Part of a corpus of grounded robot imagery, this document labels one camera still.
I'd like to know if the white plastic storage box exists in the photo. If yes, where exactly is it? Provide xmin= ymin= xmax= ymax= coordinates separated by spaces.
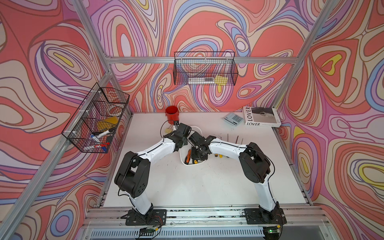
xmin=177 ymin=124 xmax=210 ymax=165

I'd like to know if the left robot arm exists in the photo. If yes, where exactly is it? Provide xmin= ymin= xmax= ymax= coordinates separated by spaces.
xmin=114 ymin=124 xmax=192 ymax=216

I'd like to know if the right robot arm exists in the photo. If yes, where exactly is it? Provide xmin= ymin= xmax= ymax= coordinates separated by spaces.
xmin=189 ymin=132 xmax=279 ymax=218

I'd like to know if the orange screwdriver in box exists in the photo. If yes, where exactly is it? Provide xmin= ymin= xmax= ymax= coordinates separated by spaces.
xmin=184 ymin=150 xmax=192 ymax=165

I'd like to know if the red metal cup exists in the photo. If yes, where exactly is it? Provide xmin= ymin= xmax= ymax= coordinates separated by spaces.
xmin=165 ymin=106 xmax=179 ymax=125

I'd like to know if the grey calculator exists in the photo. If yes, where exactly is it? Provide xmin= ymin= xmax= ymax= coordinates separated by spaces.
xmin=224 ymin=113 xmax=244 ymax=126

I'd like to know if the yellow sponge in basket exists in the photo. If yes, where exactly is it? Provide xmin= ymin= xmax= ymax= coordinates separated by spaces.
xmin=214 ymin=75 xmax=228 ymax=86

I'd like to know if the yellow item left basket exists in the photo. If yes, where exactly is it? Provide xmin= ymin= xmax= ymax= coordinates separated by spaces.
xmin=97 ymin=116 xmax=119 ymax=131

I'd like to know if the white Lover book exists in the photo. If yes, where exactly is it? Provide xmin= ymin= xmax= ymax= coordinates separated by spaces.
xmin=243 ymin=107 xmax=282 ymax=128

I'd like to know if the white marker left basket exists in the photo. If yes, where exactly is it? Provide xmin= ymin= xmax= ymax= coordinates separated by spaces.
xmin=90 ymin=129 xmax=115 ymax=143

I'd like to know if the black wire basket back wall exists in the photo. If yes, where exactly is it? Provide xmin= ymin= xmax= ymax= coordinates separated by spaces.
xmin=173 ymin=50 xmax=239 ymax=86

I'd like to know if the black wire basket wall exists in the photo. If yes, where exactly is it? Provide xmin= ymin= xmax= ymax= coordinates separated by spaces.
xmin=62 ymin=83 xmax=130 ymax=154
xmin=173 ymin=50 xmax=239 ymax=86

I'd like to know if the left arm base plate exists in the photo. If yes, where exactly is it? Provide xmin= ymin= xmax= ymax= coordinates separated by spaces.
xmin=121 ymin=209 xmax=167 ymax=226

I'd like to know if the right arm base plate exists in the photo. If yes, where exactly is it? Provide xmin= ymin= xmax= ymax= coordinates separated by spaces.
xmin=244 ymin=206 xmax=287 ymax=226

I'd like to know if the black wire basket left wall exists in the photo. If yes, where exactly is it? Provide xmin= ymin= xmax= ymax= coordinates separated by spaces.
xmin=62 ymin=83 xmax=130 ymax=154

